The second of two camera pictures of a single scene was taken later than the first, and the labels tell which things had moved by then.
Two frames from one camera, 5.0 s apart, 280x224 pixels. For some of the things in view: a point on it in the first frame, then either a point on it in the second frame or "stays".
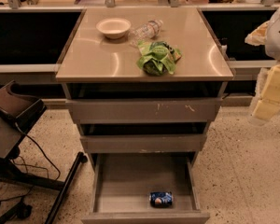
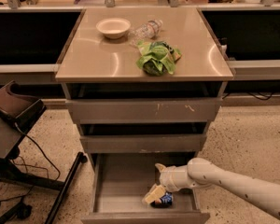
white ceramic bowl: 114,28 stays
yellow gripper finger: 258,35 -> 175,178
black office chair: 13,112 stays
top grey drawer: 107,110 stays
